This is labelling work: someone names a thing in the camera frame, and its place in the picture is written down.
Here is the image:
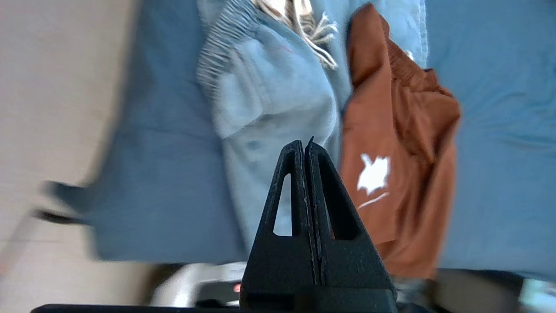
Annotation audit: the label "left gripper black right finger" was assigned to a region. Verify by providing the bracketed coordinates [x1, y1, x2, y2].
[304, 137, 398, 311]

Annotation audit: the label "blue bed cover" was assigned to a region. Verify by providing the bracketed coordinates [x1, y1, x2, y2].
[43, 0, 556, 281]

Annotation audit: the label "light blue denim shorts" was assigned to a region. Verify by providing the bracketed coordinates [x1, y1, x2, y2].
[195, 0, 428, 253]

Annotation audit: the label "rust brown shorts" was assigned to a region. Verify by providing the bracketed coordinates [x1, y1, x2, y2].
[339, 2, 461, 279]

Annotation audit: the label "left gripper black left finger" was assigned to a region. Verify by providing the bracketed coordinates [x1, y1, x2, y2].
[240, 140, 321, 311]

